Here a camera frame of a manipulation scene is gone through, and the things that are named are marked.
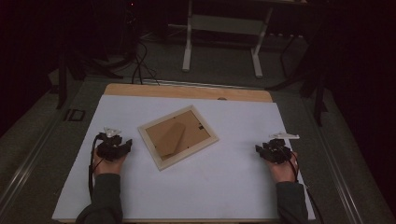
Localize black rectangular floor bracket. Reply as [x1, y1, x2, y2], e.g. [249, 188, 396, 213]
[64, 108, 86, 122]

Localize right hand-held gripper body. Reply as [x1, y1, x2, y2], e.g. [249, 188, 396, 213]
[263, 132, 301, 165]

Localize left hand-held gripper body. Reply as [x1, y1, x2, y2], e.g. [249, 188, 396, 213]
[95, 126, 126, 162]

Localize black floor cables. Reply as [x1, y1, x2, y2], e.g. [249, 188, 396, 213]
[130, 40, 162, 87]

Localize black metal stand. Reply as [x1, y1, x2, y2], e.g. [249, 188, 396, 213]
[55, 46, 125, 110]
[264, 31, 331, 127]

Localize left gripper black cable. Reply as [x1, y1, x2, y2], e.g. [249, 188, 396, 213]
[88, 133, 106, 200]

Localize person's right hand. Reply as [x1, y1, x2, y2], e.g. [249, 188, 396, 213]
[266, 152, 300, 184]

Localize person's left hand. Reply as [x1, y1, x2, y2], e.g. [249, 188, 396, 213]
[92, 152, 127, 176]

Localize white table mat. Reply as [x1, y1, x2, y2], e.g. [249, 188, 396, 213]
[51, 93, 316, 220]

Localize wooden picture frame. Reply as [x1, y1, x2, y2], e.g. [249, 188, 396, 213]
[137, 105, 219, 172]

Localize white metal table frame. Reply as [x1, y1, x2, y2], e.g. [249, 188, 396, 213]
[181, 0, 309, 78]

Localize metal floor rail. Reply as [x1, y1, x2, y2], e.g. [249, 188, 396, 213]
[141, 78, 265, 91]
[303, 96, 363, 224]
[0, 115, 60, 206]

